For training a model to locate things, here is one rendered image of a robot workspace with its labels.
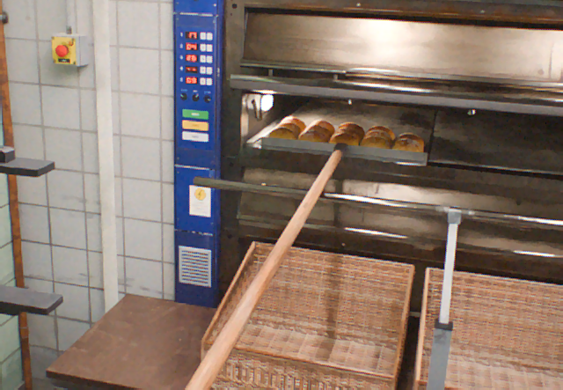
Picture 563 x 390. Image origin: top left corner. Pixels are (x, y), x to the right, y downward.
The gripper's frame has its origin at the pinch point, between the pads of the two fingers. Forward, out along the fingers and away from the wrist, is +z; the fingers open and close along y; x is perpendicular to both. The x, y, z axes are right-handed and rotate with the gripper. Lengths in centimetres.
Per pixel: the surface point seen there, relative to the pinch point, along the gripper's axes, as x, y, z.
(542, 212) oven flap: -155, 42, 70
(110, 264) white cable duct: -153, 81, -76
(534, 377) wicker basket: -139, 90, 73
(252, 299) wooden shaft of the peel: -50, 30, 7
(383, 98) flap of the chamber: -139, 8, 19
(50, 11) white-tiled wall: -155, -9, -96
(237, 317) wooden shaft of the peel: -43, 30, 6
